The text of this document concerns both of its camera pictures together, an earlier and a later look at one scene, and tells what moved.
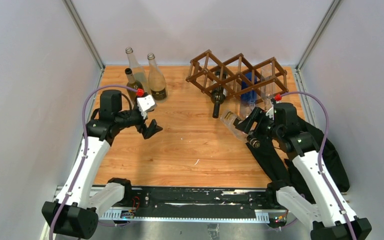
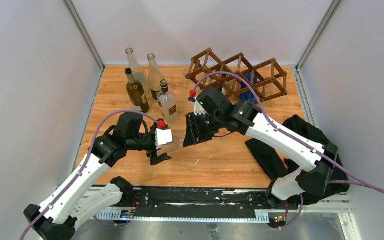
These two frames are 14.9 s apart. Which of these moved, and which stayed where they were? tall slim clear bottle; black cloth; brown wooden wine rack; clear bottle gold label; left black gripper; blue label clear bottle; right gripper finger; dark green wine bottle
Moved: right gripper finger; clear bottle gold label; tall slim clear bottle; left black gripper
Stayed: brown wooden wine rack; dark green wine bottle; blue label clear bottle; black cloth
